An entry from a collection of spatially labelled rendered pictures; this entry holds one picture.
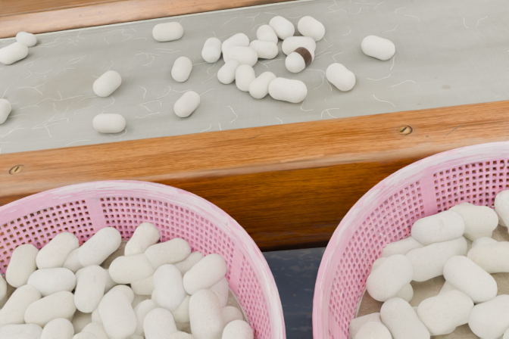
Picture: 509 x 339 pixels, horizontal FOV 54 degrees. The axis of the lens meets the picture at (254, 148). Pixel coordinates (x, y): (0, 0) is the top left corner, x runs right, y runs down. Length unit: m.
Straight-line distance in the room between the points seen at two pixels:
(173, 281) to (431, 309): 0.15
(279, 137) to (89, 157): 0.15
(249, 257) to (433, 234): 0.12
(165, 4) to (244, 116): 0.29
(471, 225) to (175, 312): 0.20
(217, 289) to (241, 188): 0.08
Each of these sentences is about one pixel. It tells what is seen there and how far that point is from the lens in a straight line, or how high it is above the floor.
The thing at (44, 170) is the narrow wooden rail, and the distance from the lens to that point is 0.42.
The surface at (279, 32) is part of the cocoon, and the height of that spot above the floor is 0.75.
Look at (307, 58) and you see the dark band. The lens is 0.50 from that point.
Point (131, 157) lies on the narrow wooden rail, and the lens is 0.40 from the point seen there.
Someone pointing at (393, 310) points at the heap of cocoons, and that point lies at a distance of 0.30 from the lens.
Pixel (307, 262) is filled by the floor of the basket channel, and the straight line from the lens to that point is 0.41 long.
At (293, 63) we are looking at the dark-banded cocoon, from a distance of 0.50.
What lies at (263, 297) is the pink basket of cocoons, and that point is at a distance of 0.29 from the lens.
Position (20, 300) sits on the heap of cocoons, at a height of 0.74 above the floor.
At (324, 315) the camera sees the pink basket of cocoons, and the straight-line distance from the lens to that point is 0.27.
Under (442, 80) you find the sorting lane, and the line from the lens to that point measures 0.49.
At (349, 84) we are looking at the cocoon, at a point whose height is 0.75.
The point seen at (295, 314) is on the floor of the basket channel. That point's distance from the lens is 0.38.
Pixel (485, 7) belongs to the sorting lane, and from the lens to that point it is 0.63.
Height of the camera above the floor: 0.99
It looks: 38 degrees down
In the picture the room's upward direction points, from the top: 10 degrees counter-clockwise
